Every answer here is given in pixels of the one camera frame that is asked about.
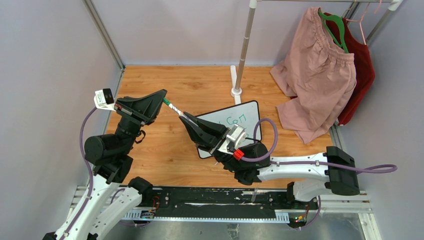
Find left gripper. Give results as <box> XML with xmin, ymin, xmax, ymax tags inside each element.
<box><xmin>116</xmin><ymin>89</ymin><xmax>169</xmax><ymax>154</ymax></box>

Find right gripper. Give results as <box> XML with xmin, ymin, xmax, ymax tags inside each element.
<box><xmin>179</xmin><ymin>112</ymin><xmax>243</xmax><ymax>173</ymax></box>

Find green whiteboard marker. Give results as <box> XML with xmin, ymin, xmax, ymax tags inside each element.
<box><xmin>168</xmin><ymin>103</ymin><xmax>199</xmax><ymax>127</ymax></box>

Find white whiteboard black frame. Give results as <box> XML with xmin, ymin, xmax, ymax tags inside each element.
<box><xmin>196</xmin><ymin>100</ymin><xmax>262</xmax><ymax>141</ymax></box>

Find green marker cap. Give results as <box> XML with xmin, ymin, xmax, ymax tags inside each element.
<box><xmin>162</xmin><ymin>97</ymin><xmax>171</xmax><ymax>106</ymax></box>

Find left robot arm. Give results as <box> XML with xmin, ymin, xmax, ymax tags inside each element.
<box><xmin>44</xmin><ymin>88</ymin><xmax>167</xmax><ymax>240</ymax></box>

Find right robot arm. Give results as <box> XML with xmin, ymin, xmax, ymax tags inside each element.
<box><xmin>179</xmin><ymin>112</ymin><xmax>360</xmax><ymax>209</ymax></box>

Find white rack foot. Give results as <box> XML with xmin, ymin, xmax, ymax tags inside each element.
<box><xmin>230</xmin><ymin>65</ymin><xmax>242</xmax><ymax>105</ymax></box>

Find clear plastic tube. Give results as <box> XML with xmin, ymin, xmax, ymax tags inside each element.
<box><xmin>251</xmin><ymin>183</ymin><xmax>260</xmax><ymax>203</ymax></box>

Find pink shorts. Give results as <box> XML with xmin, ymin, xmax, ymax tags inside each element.
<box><xmin>270</xmin><ymin>7</ymin><xmax>357</xmax><ymax>144</ymax></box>

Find clothes rack pole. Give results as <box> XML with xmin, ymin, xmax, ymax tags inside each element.
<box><xmin>237</xmin><ymin>0</ymin><xmax>258</xmax><ymax>88</ymax></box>

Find green hanger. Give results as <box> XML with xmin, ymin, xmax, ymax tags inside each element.
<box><xmin>317</xmin><ymin>11</ymin><xmax>350</xmax><ymax>55</ymax></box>

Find red garment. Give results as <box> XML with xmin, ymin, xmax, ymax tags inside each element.
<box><xmin>318</xmin><ymin>11</ymin><xmax>375</xmax><ymax>126</ymax></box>

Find pink hanger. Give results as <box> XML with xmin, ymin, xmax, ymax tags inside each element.
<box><xmin>347</xmin><ymin>0</ymin><xmax>383</xmax><ymax>46</ymax></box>

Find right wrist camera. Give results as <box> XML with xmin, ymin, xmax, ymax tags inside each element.
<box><xmin>226</xmin><ymin>124</ymin><xmax>247</xmax><ymax>156</ymax></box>

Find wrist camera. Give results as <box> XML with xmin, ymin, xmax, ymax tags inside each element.
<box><xmin>93</xmin><ymin>88</ymin><xmax>115</xmax><ymax>111</ymax></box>
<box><xmin>226</xmin><ymin>124</ymin><xmax>247</xmax><ymax>156</ymax></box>

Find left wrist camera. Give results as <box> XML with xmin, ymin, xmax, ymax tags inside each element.
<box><xmin>93</xmin><ymin>88</ymin><xmax>115</xmax><ymax>111</ymax></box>

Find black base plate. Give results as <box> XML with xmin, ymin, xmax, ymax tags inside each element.
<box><xmin>140</xmin><ymin>186</ymin><xmax>308</xmax><ymax>219</ymax></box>

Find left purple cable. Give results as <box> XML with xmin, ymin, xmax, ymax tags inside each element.
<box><xmin>62</xmin><ymin>105</ymin><xmax>117</xmax><ymax>240</ymax></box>

